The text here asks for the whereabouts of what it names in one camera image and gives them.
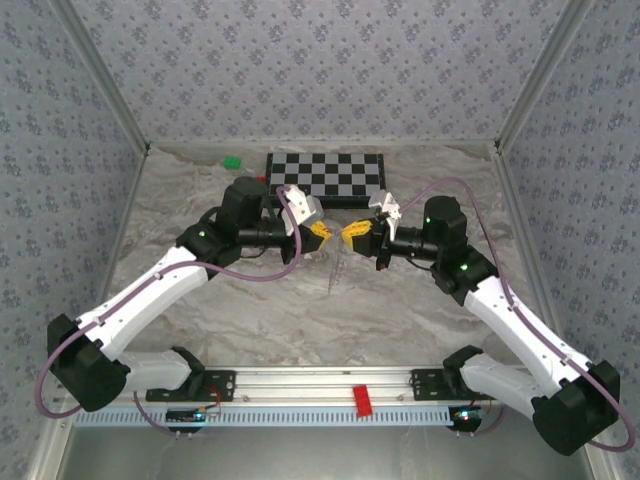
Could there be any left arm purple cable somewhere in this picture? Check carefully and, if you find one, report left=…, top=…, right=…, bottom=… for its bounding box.
left=34, top=185, right=305, bottom=439

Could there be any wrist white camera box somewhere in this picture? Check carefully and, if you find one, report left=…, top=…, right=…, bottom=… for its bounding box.
left=368, top=189, right=404, bottom=241
left=282, top=184, right=325, bottom=231

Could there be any pale blue slotted cable duct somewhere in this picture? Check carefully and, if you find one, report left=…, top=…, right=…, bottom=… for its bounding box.
left=74, top=405, right=454, bottom=427

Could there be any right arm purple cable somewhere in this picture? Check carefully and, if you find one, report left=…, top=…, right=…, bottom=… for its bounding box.
left=401, top=178, right=637, bottom=451

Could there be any clear plastic bag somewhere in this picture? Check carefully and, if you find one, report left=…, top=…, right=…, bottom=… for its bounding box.
left=327, top=239, right=351, bottom=301

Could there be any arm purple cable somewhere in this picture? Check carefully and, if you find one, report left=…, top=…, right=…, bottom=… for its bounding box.
left=34, top=185, right=305, bottom=439
left=401, top=178, right=637, bottom=451

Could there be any black grey chessboard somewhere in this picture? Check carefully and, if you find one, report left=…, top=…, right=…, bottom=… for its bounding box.
left=264, top=152, right=389, bottom=210

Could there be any long red toy brick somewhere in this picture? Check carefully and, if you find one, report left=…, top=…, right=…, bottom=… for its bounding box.
left=352, top=384, right=375, bottom=417

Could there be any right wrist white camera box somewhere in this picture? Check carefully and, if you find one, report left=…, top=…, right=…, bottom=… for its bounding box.
left=368, top=189, right=404, bottom=241

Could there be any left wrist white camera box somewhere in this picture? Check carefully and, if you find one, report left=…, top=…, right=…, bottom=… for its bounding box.
left=282, top=184, right=325, bottom=231

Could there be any aluminium frame post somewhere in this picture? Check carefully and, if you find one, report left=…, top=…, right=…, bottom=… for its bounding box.
left=49, top=0, right=152, bottom=154
left=493, top=0, right=596, bottom=151

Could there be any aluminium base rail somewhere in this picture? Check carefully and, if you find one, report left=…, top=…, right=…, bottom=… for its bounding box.
left=122, top=365, right=536, bottom=405

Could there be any aluminium table side rail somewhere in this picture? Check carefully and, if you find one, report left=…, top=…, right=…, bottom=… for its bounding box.
left=97, top=144, right=154, bottom=321
left=491, top=142, right=564, bottom=351

